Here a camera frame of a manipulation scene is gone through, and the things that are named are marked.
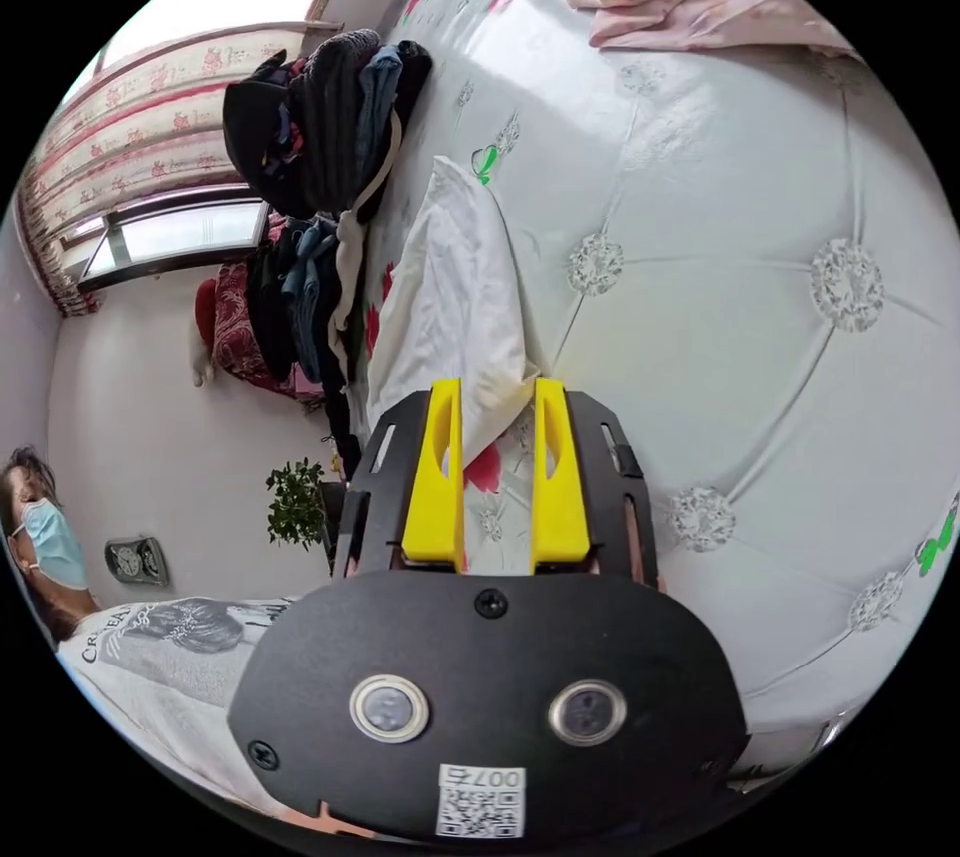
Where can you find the red patterned blanket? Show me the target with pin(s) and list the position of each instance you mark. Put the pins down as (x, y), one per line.
(229, 328)

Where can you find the person's right hand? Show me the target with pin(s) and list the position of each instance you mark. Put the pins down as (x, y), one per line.
(636, 542)

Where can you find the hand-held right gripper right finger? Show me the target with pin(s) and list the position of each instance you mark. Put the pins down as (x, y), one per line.
(561, 497)

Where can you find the window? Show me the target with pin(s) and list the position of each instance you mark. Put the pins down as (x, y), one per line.
(180, 234)

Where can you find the pile of clothes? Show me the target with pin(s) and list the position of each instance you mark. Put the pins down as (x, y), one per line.
(322, 122)

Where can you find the floral curtain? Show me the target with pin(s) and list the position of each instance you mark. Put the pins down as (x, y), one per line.
(135, 107)

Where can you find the white short sleeve shirt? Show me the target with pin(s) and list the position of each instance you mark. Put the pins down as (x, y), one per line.
(450, 287)

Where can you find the person's body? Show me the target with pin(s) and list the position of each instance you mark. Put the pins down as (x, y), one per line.
(165, 654)

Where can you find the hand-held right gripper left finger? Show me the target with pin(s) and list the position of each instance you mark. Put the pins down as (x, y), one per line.
(433, 489)

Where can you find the green potted plant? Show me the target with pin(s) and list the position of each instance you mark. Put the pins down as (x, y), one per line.
(296, 504)

